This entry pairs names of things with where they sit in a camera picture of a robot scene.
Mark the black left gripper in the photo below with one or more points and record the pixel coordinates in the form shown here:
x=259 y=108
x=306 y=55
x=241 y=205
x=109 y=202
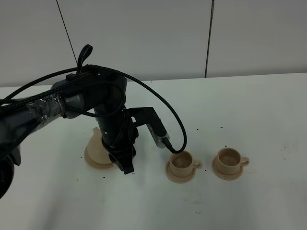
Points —
x=118 y=138

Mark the tan saucer near teapot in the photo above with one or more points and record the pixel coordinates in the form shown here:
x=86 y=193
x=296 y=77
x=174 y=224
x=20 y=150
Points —
x=177 y=179

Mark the tan teacup far side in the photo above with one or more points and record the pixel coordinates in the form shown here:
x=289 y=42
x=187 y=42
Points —
x=229 y=161

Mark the tan teacup near teapot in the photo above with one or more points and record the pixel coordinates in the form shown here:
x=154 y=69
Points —
x=183 y=164

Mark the tan saucer far side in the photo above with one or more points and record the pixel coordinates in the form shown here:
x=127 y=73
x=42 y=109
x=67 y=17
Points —
x=225 y=176

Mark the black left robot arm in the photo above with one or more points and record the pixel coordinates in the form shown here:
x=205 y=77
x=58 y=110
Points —
x=92 y=91

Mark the tan ceramic teapot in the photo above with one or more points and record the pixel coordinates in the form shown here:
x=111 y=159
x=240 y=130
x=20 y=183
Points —
x=96 y=150

